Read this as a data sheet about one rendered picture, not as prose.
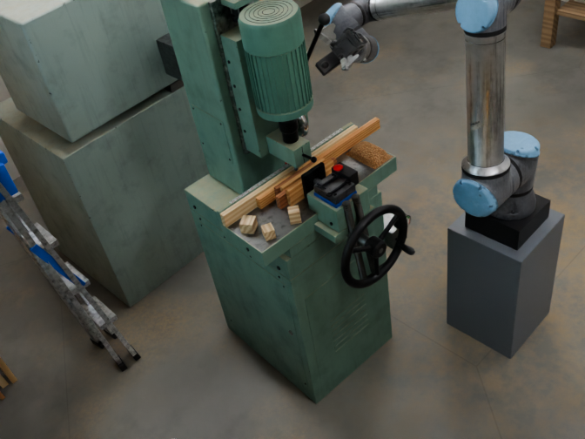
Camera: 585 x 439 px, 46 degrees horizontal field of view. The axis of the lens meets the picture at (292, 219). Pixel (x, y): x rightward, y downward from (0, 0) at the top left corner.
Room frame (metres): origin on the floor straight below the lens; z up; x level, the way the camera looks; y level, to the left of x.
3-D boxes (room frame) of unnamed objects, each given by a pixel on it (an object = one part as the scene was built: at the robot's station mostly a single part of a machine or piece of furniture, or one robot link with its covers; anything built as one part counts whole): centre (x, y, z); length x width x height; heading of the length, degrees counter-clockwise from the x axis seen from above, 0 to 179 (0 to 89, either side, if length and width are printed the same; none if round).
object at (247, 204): (1.82, -0.03, 0.92); 0.60 x 0.02 x 0.05; 125
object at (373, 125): (1.86, -0.13, 0.92); 0.56 x 0.02 x 0.04; 125
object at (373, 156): (1.87, -0.30, 0.92); 0.14 x 0.09 x 0.04; 35
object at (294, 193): (1.74, -0.08, 0.93); 0.20 x 0.02 x 0.07; 125
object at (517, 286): (1.78, -0.76, 0.27); 0.30 x 0.30 x 0.55; 39
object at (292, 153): (1.82, -0.03, 1.03); 0.14 x 0.07 x 0.09; 35
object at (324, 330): (1.90, 0.03, 0.35); 0.58 x 0.45 x 0.71; 35
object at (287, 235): (1.71, -0.10, 0.87); 0.61 x 0.30 x 0.06; 125
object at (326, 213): (1.64, -0.15, 0.91); 0.15 x 0.14 x 0.09; 125
